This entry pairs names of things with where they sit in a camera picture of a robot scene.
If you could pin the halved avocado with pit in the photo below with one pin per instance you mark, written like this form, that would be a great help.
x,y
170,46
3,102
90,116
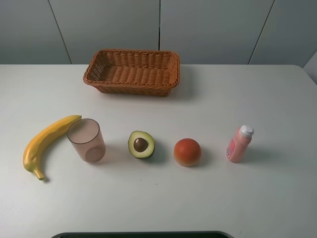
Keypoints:
x,y
141,145

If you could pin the brown wicker basket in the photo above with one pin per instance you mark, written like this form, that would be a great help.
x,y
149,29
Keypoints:
x,y
140,72

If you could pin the red tomato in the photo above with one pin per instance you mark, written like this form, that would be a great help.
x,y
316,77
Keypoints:
x,y
187,152

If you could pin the translucent brown plastic cup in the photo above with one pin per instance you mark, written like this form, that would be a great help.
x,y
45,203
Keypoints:
x,y
86,137

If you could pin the pink bottle white cap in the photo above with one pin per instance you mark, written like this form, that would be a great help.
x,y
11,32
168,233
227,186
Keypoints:
x,y
239,143

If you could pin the yellow banana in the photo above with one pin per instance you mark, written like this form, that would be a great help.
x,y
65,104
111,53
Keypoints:
x,y
37,146

